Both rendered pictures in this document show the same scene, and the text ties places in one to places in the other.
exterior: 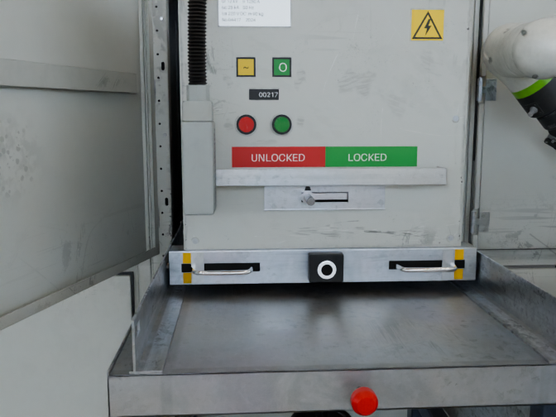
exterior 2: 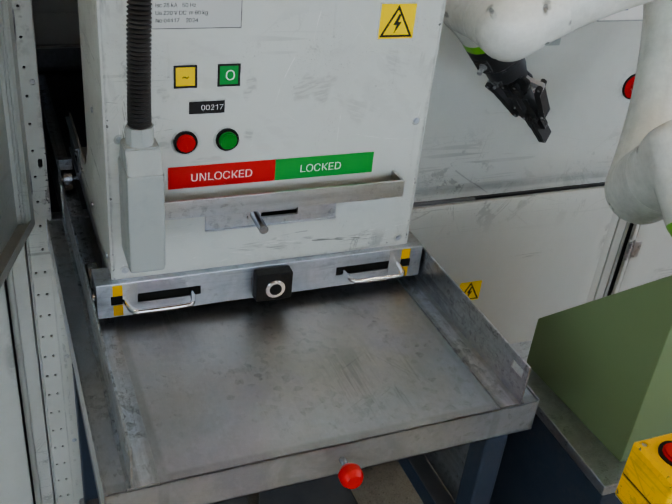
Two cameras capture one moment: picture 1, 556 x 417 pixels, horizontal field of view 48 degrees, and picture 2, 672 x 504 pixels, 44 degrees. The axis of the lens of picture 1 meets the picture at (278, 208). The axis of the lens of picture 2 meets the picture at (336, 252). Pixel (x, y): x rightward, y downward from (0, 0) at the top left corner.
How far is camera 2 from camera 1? 0.52 m
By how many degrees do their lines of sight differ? 30
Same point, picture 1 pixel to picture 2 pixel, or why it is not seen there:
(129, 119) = not seen: outside the picture
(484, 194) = not seen: hidden behind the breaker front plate
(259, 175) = (205, 206)
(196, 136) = (145, 192)
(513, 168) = (447, 104)
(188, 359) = (175, 454)
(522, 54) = (488, 39)
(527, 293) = (478, 322)
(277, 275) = (219, 294)
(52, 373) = not seen: outside the picture
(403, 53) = (368, 53)
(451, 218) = (400, 218)
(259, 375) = (253, 466)
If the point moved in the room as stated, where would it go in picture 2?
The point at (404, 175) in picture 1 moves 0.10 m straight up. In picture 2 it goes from (361, 192) to (369, 131)
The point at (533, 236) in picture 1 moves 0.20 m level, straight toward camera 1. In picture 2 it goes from (458, 172) to (463, 216)
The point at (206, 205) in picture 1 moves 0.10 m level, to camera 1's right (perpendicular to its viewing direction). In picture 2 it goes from (156, 262) to (230, 255)
